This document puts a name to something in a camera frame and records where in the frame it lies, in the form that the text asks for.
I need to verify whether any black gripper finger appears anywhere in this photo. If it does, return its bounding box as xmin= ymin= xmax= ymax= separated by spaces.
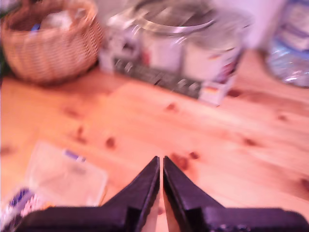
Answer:
xmin=101 ymin=156 xmax=161 ymax=232
xmin=163 ymin=156 xmax=223 ymax=232

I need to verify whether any heap of pink pins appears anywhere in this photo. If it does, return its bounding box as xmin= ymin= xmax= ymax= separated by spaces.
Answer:
xmin=23 ymin=193 xmax=42 ymax=216

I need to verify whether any heap of purple pins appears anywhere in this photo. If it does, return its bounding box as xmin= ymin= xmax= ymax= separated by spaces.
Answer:
xmin=7 ymin=188 xmax=31 ymax=216

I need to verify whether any clear plastic pin organizer box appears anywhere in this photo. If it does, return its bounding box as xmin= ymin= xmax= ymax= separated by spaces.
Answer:
xmin=0 ymin=141 xmax=109 ymax=232

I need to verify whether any cardboard tray with dark label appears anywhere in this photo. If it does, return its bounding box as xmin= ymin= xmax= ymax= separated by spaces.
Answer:
xmin=98 ymin=45 xmax=243 ymax=107

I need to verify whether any large clear water bottle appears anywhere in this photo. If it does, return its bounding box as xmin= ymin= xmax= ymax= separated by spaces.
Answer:
xmin=267 ymin=0 xmax=309 ymax=87

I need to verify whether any wicker basket with handle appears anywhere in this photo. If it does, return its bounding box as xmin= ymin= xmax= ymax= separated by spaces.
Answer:
xmin=1 ymin=0 xmax=105 ymax=86

